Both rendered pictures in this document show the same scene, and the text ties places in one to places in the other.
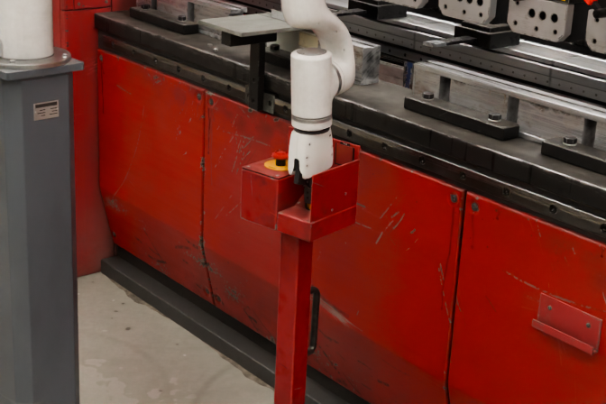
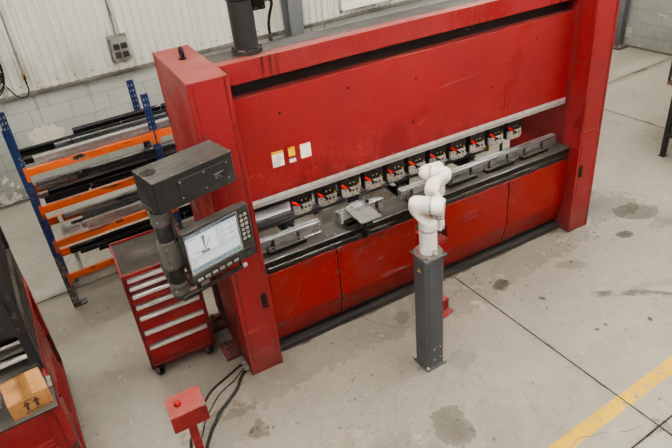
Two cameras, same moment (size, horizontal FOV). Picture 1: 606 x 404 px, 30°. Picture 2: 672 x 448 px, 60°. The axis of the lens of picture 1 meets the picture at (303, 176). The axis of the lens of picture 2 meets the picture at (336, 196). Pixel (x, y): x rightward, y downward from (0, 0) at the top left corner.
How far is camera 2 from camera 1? 4.63 m
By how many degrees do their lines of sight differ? 68
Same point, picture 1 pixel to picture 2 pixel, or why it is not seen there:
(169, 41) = (314, 245)
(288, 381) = not seen: hidden behind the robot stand
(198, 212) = (338, 287)
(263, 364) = (373, 305)
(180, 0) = (290, 234)
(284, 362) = not seen: hidden behind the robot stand
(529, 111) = not seen: hidden behind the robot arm
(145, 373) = (367, 337)
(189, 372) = (367, 327)
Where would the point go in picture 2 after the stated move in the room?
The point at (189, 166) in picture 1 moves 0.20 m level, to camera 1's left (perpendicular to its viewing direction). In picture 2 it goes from (331, 276) to (325, 293)
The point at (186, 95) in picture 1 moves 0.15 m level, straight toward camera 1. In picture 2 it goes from (326, 256) to (346, 256)
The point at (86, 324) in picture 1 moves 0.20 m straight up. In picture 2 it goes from (326, 355) to (323, 336)
